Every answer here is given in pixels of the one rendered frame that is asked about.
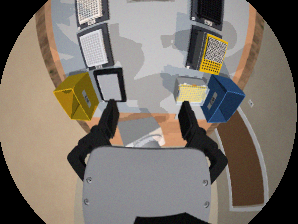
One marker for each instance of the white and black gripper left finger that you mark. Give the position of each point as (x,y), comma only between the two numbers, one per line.
(99,135)

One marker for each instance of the grey bench mat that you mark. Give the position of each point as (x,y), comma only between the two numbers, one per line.
(150,42)

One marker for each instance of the blue open bin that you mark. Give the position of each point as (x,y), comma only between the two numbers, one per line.
(216,101)

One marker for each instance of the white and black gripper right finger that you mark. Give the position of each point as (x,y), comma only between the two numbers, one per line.
(196,137)

